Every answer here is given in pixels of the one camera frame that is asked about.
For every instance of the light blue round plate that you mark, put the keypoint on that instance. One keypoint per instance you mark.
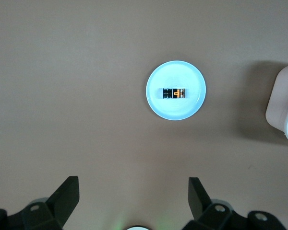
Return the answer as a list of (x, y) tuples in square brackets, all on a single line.
[(176, 110)]

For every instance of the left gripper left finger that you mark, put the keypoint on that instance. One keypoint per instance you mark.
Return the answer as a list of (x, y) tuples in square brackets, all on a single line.
[(62, 203)]

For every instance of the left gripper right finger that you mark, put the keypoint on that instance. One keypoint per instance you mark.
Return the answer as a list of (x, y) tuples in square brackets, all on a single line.
[(201, 208)]

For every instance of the orange black switch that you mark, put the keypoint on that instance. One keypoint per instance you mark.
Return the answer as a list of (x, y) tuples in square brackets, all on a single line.
[(174, 93)]

